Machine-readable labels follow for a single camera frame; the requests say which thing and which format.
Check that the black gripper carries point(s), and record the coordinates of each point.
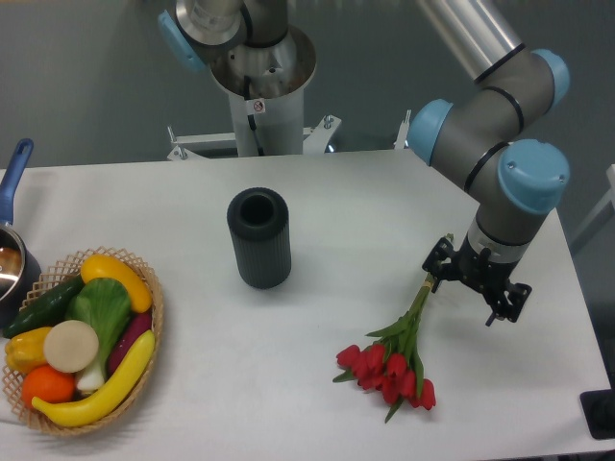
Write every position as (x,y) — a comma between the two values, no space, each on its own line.
(480,273)

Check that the red tulip bouquet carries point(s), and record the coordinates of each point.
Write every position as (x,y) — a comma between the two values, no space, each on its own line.
(391,365)

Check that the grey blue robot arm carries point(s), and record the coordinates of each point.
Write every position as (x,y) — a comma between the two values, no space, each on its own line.
(479,147)

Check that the black device at edge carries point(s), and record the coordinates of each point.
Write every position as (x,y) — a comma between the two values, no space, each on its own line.
(598,410)

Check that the dark grey ribbed vase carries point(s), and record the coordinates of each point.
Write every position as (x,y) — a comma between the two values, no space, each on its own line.
(258,221)

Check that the purple sweet potato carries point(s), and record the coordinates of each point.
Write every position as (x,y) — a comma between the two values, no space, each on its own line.
(136,326)

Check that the green bok choy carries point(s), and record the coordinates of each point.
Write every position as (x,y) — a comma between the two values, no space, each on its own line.
(104,305)

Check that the yellow squash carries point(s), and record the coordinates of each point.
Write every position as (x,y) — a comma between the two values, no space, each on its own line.
(109,267)

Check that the woven wicker basket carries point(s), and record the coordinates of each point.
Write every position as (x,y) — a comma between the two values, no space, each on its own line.
(62,271)

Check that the beige round disc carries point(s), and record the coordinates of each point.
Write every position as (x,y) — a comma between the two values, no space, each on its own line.
(70,346)

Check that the yellow banana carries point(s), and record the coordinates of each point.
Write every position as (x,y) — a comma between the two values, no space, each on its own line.
(110,395)

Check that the green cucumber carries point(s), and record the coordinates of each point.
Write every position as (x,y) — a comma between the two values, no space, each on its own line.
(47,310)

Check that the orange fruit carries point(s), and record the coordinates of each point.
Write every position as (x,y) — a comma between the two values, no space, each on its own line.
(48,384)

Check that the yellow bell pepper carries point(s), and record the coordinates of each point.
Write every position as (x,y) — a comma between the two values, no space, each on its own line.
(25,351)

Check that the white frame at right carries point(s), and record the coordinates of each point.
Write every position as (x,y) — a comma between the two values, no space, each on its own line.
(598,217)

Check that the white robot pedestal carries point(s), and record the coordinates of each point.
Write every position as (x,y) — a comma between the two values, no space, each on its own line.
(266,93)

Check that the blue handled saucepan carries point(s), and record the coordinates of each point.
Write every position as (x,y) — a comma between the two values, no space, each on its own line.
(19,269)

